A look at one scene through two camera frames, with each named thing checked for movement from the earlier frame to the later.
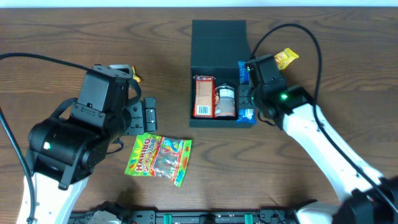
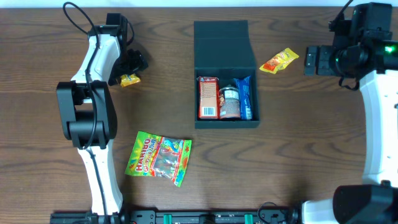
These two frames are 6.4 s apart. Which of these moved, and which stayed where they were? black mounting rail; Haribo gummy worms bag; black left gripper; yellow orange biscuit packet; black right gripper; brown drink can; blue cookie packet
Moved: black right gripper; brown drink can; black left gripper; blue cookie packet
Stayed: yellow orange biscuit packet; Haribo gummy worms bag; black mounting rail
